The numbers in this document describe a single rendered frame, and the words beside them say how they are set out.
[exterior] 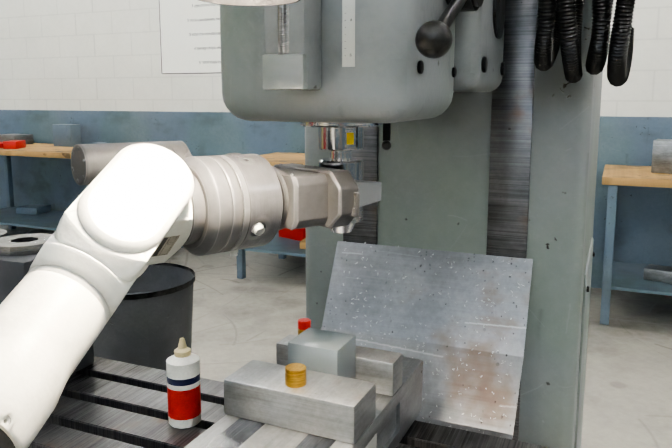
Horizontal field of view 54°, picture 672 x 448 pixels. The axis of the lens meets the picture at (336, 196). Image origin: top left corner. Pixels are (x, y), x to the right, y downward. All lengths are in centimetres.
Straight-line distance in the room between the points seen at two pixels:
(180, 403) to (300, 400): 22
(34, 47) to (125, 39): 112
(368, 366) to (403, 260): 34
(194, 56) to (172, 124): 64
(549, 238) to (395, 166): 26
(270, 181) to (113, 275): 18
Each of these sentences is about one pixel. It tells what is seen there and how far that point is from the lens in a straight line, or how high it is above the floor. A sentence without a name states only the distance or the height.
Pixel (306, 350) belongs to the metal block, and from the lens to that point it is 73.
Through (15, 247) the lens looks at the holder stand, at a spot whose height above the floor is 113.
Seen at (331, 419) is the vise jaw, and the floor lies 102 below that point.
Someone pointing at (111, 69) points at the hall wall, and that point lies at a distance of 649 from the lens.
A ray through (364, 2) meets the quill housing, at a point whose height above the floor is 141.
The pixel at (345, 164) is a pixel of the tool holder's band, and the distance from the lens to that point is 67.
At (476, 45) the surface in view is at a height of 139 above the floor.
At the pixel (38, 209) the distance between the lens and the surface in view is 678.
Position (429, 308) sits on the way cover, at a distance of 104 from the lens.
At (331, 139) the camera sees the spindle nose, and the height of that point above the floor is 129.
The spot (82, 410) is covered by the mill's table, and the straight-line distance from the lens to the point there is 95.
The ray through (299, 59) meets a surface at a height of 136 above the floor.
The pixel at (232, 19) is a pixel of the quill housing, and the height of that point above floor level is 141.
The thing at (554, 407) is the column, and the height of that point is 86.
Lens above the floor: 133
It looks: 9 degrees down
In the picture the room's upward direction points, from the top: straight up
